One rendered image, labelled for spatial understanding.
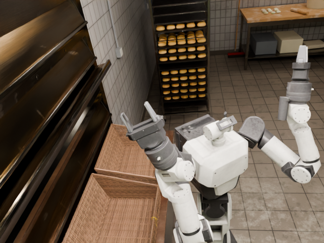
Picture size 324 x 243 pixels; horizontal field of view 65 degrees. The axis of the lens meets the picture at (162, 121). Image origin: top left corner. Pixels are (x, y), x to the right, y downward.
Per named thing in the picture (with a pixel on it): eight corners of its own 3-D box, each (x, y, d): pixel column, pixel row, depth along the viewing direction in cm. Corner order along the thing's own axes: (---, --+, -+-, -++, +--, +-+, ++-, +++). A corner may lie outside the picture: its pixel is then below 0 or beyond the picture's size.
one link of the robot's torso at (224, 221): (198, 232, 170) (196, 185, 143) (225, 232, 168) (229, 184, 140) (199, 255, 157) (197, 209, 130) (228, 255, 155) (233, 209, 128)
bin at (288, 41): (279, 53, 461) (282, 40, 447) (272, 44, 501) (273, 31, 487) (301, 52, 457) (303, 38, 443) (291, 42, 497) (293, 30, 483)
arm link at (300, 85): (317, 62, 103) (314, 92, 106) (290, 62, 108) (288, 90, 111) (316, 62, 93) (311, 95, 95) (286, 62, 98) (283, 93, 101)
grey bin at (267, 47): (254, 55, 467) (256, 42, 453) (249, 45, 507) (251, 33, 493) (276, 53, 462) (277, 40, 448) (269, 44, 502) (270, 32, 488)
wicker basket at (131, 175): (101, 194, 200) (92, 169, 184) (116, 145, 246) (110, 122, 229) (163, 193, 195) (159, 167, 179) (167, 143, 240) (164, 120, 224)
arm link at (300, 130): (305, 103, 101) (314, 134, 103) (297, 100, 109) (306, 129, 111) (288, 109, 102) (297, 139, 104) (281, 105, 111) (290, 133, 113)
